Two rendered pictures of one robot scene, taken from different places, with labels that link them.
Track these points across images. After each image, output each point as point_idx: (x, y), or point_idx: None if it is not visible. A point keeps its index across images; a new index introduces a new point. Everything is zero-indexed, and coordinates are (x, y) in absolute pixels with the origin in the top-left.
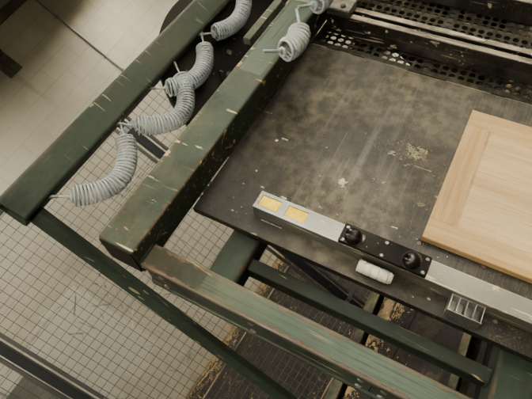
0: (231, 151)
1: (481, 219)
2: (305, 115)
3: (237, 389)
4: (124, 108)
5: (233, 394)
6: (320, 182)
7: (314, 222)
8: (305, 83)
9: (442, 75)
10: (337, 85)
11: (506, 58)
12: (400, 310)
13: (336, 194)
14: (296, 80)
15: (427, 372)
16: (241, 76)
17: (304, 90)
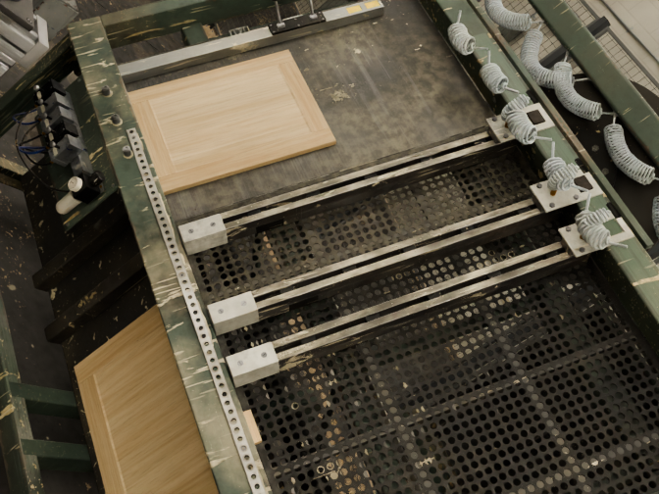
0: (432, 21)
1: (269, 78)
2: (427, 70)
3: (419, 379)
4: (551, 24)
5: (417, 373)
6: (368, 42)
7: (341, 12)
8: (456, 89)
9: (383, 163)
10: (436, 103)
11: (349, 173)
12: (330, 465)
13: (352, 43)
14: (465, 87)
15: (255, 382)
16: (476, 29)
17: (450, 84)
